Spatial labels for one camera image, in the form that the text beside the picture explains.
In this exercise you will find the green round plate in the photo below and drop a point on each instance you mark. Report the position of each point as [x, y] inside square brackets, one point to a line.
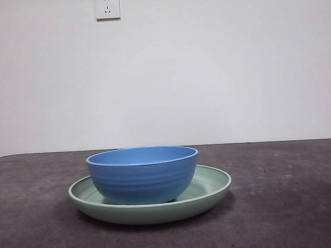
[148, 214]

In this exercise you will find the blue ribbed bowl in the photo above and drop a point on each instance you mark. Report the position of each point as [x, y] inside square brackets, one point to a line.
[143, 180]

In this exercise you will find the white wall socket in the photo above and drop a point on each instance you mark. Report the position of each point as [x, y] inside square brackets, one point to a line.
[107, 7]

